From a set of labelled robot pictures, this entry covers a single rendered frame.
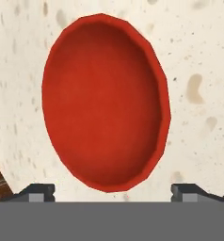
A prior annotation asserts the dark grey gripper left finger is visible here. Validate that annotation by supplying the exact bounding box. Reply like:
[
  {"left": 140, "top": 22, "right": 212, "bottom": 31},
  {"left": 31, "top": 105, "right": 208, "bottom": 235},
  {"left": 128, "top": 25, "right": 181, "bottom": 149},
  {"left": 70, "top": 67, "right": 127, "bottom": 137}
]
[{"left": 11, "top": 183, "right": 56, "bottom": 203}]

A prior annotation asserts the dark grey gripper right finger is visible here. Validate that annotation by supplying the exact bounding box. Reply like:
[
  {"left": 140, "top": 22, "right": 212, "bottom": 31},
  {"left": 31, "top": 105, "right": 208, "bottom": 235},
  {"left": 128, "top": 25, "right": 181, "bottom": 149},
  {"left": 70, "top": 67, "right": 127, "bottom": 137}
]
[{"left": 170, "top": 183, "right": 224, "bottom": 203}]

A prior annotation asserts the red bowl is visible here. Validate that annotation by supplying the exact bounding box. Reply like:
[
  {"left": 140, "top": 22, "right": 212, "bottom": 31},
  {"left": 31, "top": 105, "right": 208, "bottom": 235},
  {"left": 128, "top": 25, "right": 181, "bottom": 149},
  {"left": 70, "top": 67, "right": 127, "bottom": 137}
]
[{"left": 41, "top": 12, "right": 172, "bottom": 193}]

